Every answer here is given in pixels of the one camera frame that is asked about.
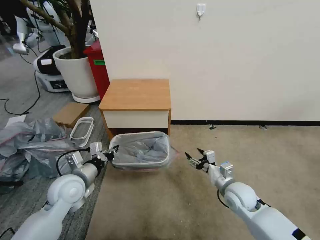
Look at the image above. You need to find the clear grey garbage bag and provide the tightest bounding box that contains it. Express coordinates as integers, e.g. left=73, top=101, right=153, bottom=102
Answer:
left=109, top=131, right=181, bottom=172

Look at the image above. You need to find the brown cardboard box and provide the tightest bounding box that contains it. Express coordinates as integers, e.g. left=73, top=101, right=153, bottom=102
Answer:
left=52, top=102, right=90, bottom=129

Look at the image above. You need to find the white paper sheet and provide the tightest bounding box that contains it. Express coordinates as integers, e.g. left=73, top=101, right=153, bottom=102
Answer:
left=4, top=114, right=27, bottom=128

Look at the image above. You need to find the white wall hook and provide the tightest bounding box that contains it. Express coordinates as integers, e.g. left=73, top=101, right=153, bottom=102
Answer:
left=196, top=3, right=207, bottom=22

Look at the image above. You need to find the white plastic bin rim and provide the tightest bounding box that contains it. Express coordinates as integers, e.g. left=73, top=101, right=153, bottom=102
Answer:
left=69, top=119, right=93, bottom=148
left=75, top=117, right=95, bottom=140

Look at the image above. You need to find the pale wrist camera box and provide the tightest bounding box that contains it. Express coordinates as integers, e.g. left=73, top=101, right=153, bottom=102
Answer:
left=89, top=142, right=103, bottom=157
left=203, top=150, right=216, bottom=165

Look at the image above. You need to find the black baseboard strip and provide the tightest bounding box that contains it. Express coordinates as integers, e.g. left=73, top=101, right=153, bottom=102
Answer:
left=171, top=120, right=320, bottom=126

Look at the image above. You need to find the wooden bedside table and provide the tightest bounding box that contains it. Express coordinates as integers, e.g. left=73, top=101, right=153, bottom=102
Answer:
left=99, top=79, right=172, bottom=141

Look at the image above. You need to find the white trash can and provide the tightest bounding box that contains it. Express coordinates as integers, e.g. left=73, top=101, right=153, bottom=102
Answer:
left=109, top=132, right=173, bottom=171

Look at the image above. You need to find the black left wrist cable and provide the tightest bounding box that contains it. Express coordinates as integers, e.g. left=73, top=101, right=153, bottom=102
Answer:
left=56, top=147, right=91, bottom=177

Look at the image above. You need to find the black floor cable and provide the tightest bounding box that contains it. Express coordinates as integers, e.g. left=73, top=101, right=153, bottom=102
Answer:
left=0, top=54, right=42, bottom=116

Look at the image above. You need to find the red bin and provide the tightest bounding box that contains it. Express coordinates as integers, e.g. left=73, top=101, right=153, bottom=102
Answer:
left=83, top=40, right=111, bottom=100

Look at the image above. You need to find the brown potted tree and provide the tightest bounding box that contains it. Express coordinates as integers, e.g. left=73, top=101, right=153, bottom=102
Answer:
left=19, top=0, right=93, bottom=60

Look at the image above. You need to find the heap of grey garbage bags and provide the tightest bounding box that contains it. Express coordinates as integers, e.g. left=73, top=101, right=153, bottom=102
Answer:
left=0, top=117, right=87, bottom=194

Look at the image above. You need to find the white plant pot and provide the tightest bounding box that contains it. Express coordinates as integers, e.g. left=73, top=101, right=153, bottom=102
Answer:
left=52, top=46, right=101, bottom=103

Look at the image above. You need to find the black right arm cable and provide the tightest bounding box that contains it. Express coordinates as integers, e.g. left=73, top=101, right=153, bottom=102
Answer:
left=217, top=189, right=230, bottom=208

